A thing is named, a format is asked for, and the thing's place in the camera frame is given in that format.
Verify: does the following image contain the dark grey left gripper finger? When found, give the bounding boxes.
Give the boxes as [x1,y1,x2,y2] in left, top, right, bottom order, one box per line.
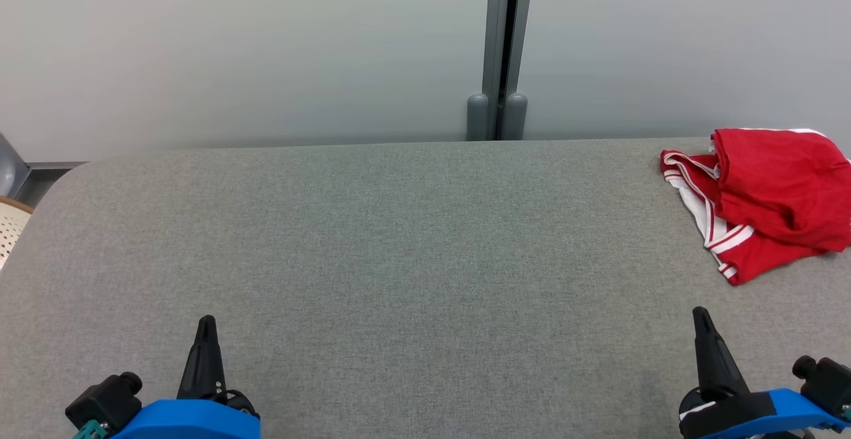
[176,315,229,400]

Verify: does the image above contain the grey vertical frame post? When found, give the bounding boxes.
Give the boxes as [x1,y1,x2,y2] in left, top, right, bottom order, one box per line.
[481,0,537,142]

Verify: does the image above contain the beige perforated laundry basket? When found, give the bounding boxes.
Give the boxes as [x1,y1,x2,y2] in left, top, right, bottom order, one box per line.
[0,197,35,271]

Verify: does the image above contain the red shorts with white stripe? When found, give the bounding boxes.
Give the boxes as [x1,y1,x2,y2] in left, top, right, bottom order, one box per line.
[711,128,851,254]

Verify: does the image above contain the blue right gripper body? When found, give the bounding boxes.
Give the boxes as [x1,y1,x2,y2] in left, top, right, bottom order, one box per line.
[677,388,846,439]

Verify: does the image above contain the grey cylindrical post foot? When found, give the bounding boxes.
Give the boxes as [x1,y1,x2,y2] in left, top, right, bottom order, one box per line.
[466,93,491,142]
[503,92,529,142]

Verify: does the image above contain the red Bulls basketball jersey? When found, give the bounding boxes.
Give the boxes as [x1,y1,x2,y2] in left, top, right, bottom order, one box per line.
[660,149,832,287]

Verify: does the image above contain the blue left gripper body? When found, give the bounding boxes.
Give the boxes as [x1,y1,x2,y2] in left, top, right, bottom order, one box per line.
[109,390,262,439]

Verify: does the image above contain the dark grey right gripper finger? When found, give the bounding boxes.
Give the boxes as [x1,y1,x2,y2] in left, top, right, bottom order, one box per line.
[692,306,751,402]

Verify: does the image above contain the grey fabric cushioned platform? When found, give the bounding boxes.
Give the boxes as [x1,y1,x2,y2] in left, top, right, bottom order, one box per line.
[0,136,851,439]

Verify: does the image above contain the grey metal tube frame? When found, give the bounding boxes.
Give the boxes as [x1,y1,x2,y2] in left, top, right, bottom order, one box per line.
[0,132,88,208]

